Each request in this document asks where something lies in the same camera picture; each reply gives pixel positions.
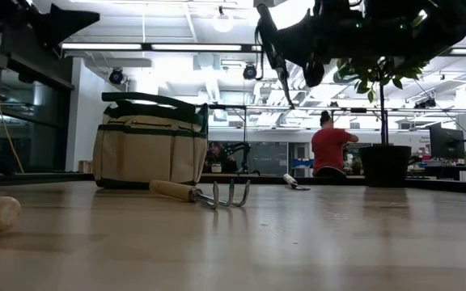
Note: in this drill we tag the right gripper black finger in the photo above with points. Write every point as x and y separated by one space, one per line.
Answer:
302 50
299 26

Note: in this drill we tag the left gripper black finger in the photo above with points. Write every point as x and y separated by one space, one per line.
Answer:
61 24

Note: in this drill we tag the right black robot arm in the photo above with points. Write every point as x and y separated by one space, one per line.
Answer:
439 24

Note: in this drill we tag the beige green gardening bag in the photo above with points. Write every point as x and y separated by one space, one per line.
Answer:
148 153

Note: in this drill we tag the green leafy tree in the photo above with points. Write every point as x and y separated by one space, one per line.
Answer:
409 72

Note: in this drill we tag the round ceiling lamp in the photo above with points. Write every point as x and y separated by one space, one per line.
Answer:
223 22

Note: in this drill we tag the person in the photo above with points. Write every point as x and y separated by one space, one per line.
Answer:
217 155
328 149

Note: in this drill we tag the blue storage bin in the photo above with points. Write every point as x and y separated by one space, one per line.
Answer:
302 163

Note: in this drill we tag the black plant pot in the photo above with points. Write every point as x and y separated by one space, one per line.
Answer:
384 165

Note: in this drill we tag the brown cardboard box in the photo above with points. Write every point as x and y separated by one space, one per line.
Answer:
84 166

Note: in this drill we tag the white cup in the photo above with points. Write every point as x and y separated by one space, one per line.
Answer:
216 167

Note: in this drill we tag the black computer monitor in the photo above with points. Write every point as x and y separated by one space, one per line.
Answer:
445 143

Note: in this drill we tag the black desk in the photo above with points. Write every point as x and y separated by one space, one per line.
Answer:
447 170

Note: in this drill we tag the black ceiling camera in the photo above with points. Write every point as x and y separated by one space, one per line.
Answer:
250 72
115 76

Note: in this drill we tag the black aluminium table frame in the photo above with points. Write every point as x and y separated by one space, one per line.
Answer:
265 180

